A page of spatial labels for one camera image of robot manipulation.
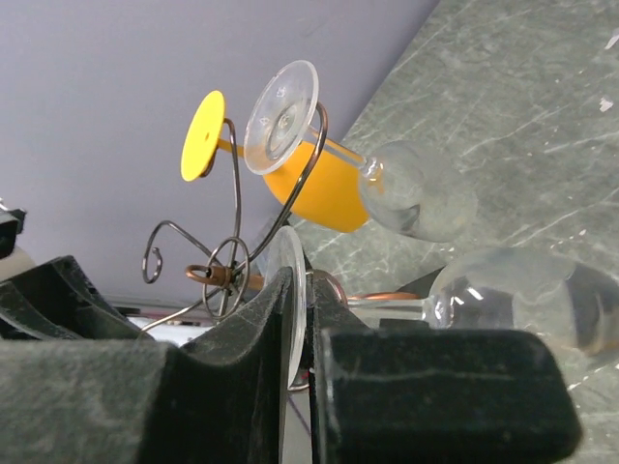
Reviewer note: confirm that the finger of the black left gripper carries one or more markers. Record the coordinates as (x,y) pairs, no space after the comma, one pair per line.
(56,300)

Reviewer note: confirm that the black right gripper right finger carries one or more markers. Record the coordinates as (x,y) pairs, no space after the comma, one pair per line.
(412,394)

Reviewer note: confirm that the orange wine glass far left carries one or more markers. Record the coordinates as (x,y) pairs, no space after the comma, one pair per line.
(329,197)

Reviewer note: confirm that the metal wine glass rack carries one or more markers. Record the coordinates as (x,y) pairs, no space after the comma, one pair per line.
(229,264)

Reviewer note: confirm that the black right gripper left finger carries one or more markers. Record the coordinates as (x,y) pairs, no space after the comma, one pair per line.
(218,399)

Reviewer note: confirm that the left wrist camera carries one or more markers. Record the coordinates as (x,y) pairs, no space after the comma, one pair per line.
(14,260)

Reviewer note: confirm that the clear wine glass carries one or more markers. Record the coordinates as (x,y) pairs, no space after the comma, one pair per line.
(571,307)
(411,193)

